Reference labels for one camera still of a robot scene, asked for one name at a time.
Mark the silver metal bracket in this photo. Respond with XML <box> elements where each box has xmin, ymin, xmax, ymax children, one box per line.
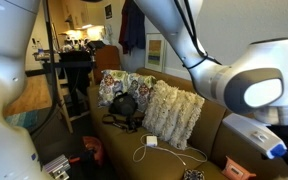
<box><xmin>42</xmin><ymin>154</ymin><xmax>72</xmax><ymax>180</ymax></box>

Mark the small dark wall poster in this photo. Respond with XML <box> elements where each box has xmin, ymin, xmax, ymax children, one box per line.
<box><xmin>104</xmin><ymin>3</ymin><xmax>114</xmax><ymax>20</ymax></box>

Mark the wood framed striped picture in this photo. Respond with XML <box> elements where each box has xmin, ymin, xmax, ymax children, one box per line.
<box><xmin>144</xmin><ymin>32</ymin><xmax>168</xmax><ymax>73</ymax></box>

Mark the orange black clamp tool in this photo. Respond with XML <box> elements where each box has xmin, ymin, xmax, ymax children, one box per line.
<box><xmin>68</xmin><ymin>148</ymin><xmax>98</xmax><ymax>165</ymax></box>

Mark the dark hanging jacket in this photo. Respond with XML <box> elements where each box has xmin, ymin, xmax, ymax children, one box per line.
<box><xmin>118</xmin><ymin>0</ymin><xmax>147</xmax><ymax>56</ymax></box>

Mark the black camera bag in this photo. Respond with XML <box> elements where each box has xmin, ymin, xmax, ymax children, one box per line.
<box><xmin>108</xmin><ymin>90</ymin><xmax>139</xmax><ymax>118</ymax></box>

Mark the teal rug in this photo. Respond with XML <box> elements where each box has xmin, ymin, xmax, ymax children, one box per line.
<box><xmin>4</xmin><ymin>109</ymin><xmax>40</xmax><ymax>129</ymax></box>

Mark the floral patterned pillow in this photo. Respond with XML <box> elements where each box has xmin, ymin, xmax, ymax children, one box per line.
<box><xmin>97</xmin><ymin>69</ymin><xmax>158</xmax><ymax>114</ymax></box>

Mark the white charger cable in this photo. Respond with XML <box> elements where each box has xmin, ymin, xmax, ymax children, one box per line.
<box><xmin>132</xmin><ymin>133</ymin><xmax>209</xmax><ymax>168</ymax></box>

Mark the clear water bottle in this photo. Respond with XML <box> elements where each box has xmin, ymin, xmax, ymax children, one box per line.
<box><xmin>36</xmin><ymin>39</ymin><xmax>46</xmax><ymax>56</ymax></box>

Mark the white power adapter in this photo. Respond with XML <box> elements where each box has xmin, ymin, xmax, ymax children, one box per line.
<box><xmin>145</xmin><ymin>135</ymin><xmax>159</xmax><ymax>148</ymax></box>

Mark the orange tissue pouch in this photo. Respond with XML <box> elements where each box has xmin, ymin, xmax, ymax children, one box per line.
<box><xmin>221</xmin><ymin>155</ymin><xmax>257</xmax><ymax>180</ymax></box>

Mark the shaggy cream pillow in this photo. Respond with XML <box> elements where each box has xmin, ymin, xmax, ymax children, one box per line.
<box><xmin>141</xmin><ymin>79</ymin><xmax>206</xmax><ymax>152</ymax></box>

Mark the brown leather sofa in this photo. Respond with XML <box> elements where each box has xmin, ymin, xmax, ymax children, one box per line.
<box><xmin>86</xmin><ymin>67</ymin><xmax>288</xmax><ymax>180</ymax></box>

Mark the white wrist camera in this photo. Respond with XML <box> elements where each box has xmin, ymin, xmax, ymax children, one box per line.
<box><xmin>222</xmin><ymin>113</ymin><xmax>288</xmax><ymax>160</ymax></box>

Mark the orange chair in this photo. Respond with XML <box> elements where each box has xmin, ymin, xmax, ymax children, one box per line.
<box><xmin>93</xmin><ymin>45</ymin><xmax>123</xmax><ymax>85</ymax></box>

